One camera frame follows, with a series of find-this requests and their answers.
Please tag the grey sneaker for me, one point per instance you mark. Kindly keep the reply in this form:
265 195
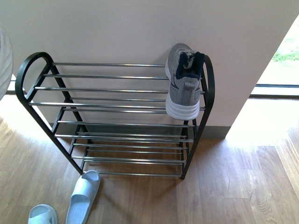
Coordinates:
183 68
6 61

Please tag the light blue slipper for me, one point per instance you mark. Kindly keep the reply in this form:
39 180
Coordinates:
82 198
42 214

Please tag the grey sneaker front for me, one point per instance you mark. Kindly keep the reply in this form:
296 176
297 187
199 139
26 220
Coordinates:
6 61

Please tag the black metal shoe rack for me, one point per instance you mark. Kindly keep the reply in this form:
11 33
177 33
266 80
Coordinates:
112 117

